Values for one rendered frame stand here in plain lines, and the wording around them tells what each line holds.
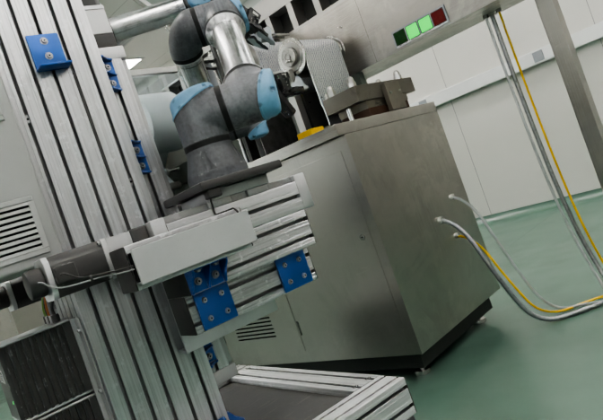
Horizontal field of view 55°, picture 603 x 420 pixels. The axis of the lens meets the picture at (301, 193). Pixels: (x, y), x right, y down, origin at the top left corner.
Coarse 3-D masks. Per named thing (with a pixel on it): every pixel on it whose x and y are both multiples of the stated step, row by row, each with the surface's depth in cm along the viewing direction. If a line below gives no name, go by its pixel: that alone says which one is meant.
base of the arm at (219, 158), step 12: (192, 144) 137; (204, 144) 137; (216, 144) 137; (228, 144) 139; (192, 156) 138; (204, 156) 137; (216, 156) 136; (228, 156) 137; (240, 156) 143; (192, 168) 137; (204, 168) 136; (216, 168) 135; (228, 168) 136; (240, 168) 138; (192, 180) 137; (204, 180) 135
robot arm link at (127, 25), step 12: (168, 0) 188; (180, 0) 188; (192, 0) 187; (204, 0) 188; (132, 12) 185; (144, 12) 185; (156, 12) 186; (168, 12) 187; (180, 12) 188; (120, 24) 182; (132, 24) 184; (144, 24) 185; (156, 24) 187; (168, 24) 190; (120, 36) 184; (132, 36) 187
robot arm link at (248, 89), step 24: (216, 0) 169; (216, 24) 163; (240, 24) 166; (216, 48) 160; (240, 48) 152; (240, 72) 142; (264, 72) 140; (240, 96) 137; (264, 96) 138; (240, 120) 139
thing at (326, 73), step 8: (312, 64) 229; (320, 64) 233; (328, 64) 237; (336, 64) 240; (344, 64) 244; (312, 72) 228; (320, 72) 232; (328, 72) 235; (336, 72) 239; (344, 72) 242; (312, 80) 228; (320, 80) 230; (328, 80) 234; (336, 80) 238; (344, 80) 241; (320, 88) 229; (336, 88) 236; (344, 88) 240; (320, 96) 228
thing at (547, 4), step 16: (544, 0) 212; (544, 16) 213; (560, 16) 211; (560, 32) 211; (560, 48) 212; (560, 64) 213; (576, 64) 210; (576, 80) 211; (576, 96) 212; (576, 112) 213; (592, 112) 210; (592, 128) 211; (592, 144) 212; (592, 160) 213
